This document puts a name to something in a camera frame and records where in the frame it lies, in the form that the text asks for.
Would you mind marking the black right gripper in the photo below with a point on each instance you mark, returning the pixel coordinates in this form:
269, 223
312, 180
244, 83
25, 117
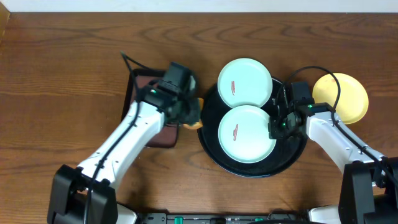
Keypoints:
275, 132

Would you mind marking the black round tray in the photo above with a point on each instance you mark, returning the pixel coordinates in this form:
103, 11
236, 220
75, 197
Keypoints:
285, 153

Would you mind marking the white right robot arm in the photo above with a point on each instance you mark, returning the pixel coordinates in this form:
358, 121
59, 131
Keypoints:
369, 185

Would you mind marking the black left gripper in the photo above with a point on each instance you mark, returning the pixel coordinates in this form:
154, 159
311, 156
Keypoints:
191, 111

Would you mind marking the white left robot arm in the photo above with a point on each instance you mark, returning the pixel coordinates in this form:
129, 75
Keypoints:
87, 193

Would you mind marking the orange green scrub sponge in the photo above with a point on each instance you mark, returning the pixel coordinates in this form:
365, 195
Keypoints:
194, 120

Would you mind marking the yellow plate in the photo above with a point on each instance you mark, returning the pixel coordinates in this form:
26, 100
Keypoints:
353, 102

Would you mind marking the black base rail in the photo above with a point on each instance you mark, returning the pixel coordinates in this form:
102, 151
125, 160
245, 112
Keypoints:
164, 218

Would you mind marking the light green plate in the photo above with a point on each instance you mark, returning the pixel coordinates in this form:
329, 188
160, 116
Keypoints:
243, 134
244, 81

